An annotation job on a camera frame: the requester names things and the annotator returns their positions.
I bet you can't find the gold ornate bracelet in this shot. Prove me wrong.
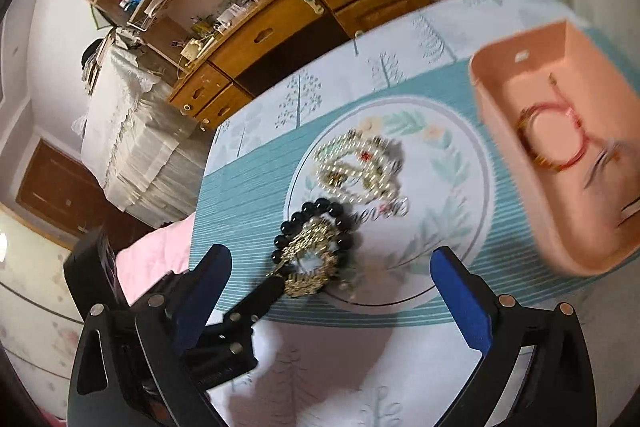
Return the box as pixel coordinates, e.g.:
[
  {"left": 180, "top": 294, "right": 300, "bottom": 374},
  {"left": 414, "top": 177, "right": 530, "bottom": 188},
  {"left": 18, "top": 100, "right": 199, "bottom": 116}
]
[{"left": 269, "top": 215, "right": 346, "bottom": 299}]

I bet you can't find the black bead bracelet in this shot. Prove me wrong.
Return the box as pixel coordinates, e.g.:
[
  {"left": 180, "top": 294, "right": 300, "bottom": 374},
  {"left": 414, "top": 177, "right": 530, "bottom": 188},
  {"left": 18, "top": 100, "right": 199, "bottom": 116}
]
[{"left": 270, "top": 197, "right": 356, "bottom": 266}]

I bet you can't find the white pearl necklace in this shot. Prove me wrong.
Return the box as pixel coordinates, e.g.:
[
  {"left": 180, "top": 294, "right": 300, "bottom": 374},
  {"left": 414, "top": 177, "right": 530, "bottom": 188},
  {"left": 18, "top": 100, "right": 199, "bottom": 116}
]
[{"left": 313, "top": 128, "right": 409, "bottom": 208}]

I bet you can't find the red string bracelet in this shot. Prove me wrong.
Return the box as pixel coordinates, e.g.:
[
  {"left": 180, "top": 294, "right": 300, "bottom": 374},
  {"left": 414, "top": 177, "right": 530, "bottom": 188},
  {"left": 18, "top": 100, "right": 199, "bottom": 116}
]
[{"left": 514, "top": 74, "right": 591, "bottom": 172}]

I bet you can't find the pink plastic tray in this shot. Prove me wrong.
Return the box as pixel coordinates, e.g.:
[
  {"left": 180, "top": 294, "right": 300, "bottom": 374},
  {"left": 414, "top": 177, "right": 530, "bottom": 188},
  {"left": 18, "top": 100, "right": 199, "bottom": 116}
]
[{"left": 469, "top": 20, "right": 639, "bottom": 277}]

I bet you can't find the pink quilt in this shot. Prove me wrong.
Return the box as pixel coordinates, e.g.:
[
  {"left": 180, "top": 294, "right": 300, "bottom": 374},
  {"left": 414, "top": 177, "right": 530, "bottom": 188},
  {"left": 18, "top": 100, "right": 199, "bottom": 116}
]
[{"left": 115, "top": 213, "right": 195, "bottom": 305}]

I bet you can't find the brown wooden door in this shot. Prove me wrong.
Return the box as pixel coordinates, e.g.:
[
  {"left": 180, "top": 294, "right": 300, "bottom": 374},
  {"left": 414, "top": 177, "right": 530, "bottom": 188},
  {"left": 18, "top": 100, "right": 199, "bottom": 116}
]
[{"left": 16, "top": 140, "right": 152, "bottom": 251}]

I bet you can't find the white lace cover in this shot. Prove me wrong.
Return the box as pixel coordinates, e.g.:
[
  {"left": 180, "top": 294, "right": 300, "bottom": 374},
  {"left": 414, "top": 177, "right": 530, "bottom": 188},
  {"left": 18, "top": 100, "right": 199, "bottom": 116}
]
[{"left": 75, "top": 43, "right": 213, "bottom": 229}]

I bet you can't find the tree pattern tablecloth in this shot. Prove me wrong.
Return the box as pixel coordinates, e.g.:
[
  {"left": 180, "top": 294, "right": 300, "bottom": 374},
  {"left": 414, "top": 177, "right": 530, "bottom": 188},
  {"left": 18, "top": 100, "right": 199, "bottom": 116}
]
[{"left": 191, "top": 0, "right": 639, "bottom": 426}]

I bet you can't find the wooden desk with drawers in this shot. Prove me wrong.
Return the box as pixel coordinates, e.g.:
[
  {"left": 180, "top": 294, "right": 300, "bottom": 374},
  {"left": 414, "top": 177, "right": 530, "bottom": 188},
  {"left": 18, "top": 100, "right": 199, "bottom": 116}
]
[{"left": 168, "top": 0, "right": 437, "bottom": 130}]

